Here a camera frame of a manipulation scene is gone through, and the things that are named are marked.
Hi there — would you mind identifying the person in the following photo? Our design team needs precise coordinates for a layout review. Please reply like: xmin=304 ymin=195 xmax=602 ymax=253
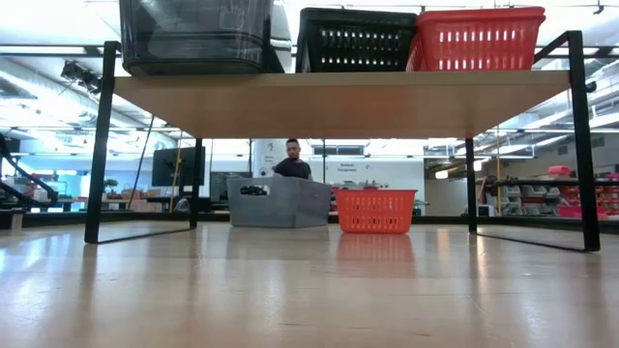
xmin=272 ymin=137 xmax=313 ymax=182

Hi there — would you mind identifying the black monitor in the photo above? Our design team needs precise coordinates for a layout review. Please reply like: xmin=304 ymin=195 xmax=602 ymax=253
xmin=151 ymin=146 xmax=207 ymax=188

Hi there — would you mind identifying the white pillar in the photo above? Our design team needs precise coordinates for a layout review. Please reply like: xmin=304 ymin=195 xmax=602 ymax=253
xmin=251 ymin=137 xmax=290 ymax=178

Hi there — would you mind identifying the black angled railing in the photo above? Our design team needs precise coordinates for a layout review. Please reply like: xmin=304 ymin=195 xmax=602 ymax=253
xmin=0 ymin=134 xmax=60 ymax=210

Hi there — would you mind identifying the metal storage rack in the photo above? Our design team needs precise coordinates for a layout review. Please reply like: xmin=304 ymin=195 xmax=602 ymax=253
xmin=485 ymin=176 xmax=619 ymax=218

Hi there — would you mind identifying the black metal table frame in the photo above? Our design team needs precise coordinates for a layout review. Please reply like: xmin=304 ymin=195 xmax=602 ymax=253
xmin=0 ymin=211 xmax=619 ymax=231

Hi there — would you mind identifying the yellow leaning pole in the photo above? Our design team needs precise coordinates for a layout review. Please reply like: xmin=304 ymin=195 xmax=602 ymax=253
xmin=168 ymin=134 xmax=184 ymax=214

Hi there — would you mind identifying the translucent grey plastic bin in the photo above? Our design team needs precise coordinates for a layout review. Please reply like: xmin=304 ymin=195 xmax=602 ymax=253
xmin=118 ymin=0 xmax=275 ymax=76
xmin=225 ymin=176 xmax=334 ymax=229
xmin=120 ymin=0 xmax=273 ymax=62

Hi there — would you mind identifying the wooden shelf with black legs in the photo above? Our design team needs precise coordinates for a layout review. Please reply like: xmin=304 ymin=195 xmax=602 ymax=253
xmin=84 ymin=29 xmax=602 ymax=252

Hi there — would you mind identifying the thin taut black cable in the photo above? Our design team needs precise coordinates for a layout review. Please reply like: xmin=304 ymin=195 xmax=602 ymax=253
xmin=128 ymin=115 xmax=156 ymax=195

